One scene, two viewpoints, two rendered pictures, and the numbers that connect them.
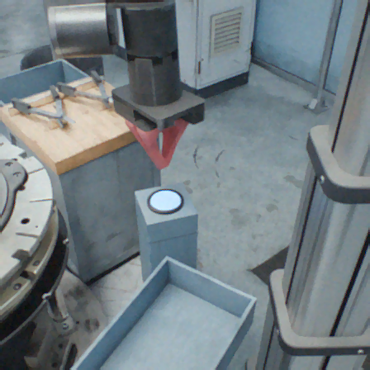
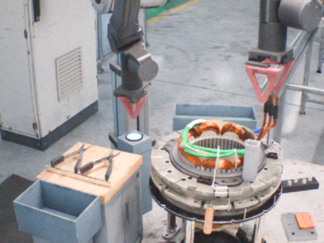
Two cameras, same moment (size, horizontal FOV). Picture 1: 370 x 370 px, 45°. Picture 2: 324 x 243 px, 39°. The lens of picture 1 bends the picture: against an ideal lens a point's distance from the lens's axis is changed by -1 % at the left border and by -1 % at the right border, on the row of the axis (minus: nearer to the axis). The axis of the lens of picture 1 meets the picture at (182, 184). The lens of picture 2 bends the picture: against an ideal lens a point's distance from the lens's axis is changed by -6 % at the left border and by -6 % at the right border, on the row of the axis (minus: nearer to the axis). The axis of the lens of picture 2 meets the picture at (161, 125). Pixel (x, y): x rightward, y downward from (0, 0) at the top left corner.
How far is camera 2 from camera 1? 1.49 m
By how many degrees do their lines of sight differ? 92
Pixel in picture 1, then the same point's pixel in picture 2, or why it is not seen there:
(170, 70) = not seen: hidden behind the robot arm
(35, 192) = (176, 135)
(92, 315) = (161, 224)
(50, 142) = (126, 162)
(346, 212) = not seen: hidden behind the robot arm
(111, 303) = (145, 228)
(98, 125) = (99, 155)
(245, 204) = not seen: outside the picture
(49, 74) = (26, 212)
